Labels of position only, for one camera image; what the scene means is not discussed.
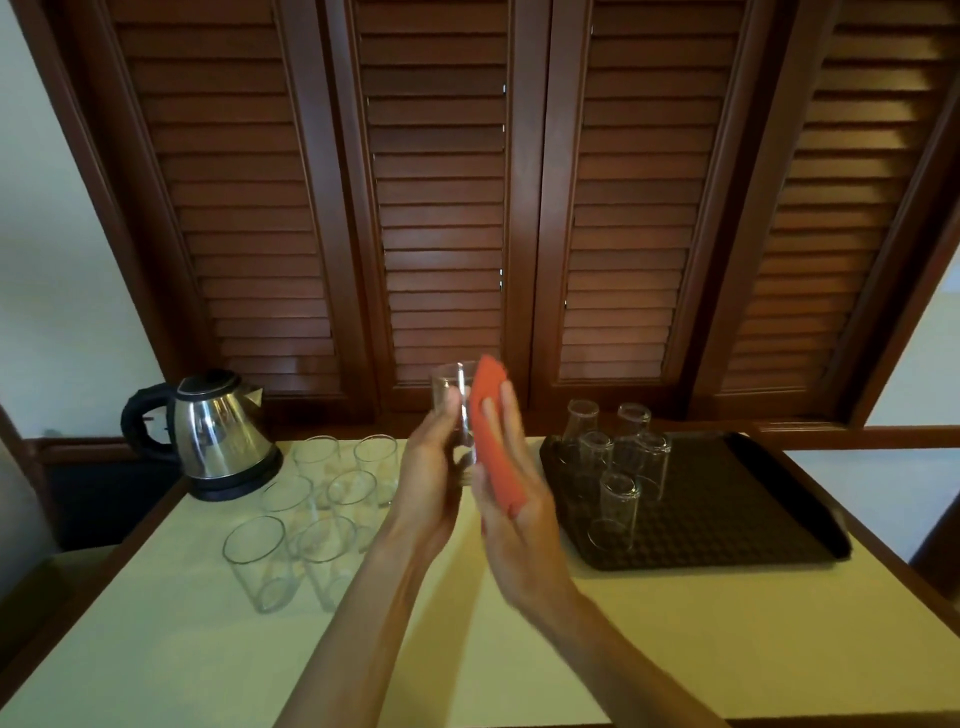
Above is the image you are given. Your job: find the person's right hand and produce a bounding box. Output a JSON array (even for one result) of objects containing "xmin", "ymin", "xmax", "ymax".
[{"xmin": 470, "ymin": 380, "xmax": 586, "ymax": 620}]

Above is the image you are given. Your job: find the person's left hand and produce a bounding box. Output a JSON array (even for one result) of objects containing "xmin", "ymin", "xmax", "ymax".
[{"xmin": 378, "ymin": 386, "xmax": 470, "ymax": 565}]

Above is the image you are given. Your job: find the group of clear glasses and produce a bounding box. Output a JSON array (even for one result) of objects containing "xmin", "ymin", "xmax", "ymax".
[{"xmin": 221, "ymin": 432, "xmax": 401, "ymax": 616}]

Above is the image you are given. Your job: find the red cloth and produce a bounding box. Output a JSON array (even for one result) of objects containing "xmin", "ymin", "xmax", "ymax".
[{"xmin": 467, "ymin": 353, "xmax": 531, "ymax": 521}]

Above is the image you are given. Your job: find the dark brown textured tray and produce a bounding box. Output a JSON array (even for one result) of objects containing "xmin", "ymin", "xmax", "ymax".
[{"xmin": 539, "ymin": 430, "xmax": 855, "ymax": 574}]

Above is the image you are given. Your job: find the person's left forearm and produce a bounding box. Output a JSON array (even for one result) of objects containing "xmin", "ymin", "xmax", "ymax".
[{"xmin": 273, "ymin": 527, "xmax": 429, "ymax": 728}]

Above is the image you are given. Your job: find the steel electric kettle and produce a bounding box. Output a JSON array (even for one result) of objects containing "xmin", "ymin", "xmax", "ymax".
[
  {"xmin": 119, "ymin": 368, "xmax": 285, "ymax": 503},
  {"xmin": 188, "ymin": 447, "xmax": 285, "ymax": 503}
]

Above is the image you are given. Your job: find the brown louvered wooden shutter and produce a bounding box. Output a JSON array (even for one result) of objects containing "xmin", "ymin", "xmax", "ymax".
[
  {"xmin": 41, "ymin": 0, "xmax": 376, "ymax": 421},
  {"xmin": 530, "ymin": 0, "xmax": 798, "ymax": 414},
  {"xmin": 689, "ymin": 0, "xmax": 960, "ymax": 425},
  {"xmin": 322, "ymin": 0, "xmax": 554, "ymax": 414}
]

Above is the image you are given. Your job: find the brown wooden wall rail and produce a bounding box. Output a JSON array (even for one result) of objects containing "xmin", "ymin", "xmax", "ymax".
[{"xmin": 755, "ymin": 424, "xmax": 960, "ymax": 453}]

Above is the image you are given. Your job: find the brown wooden door frame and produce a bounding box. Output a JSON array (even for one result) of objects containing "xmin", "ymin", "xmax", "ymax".
[{"xmin": 909, "ymin": 494, "xmax": 960, "ymax": 601}]

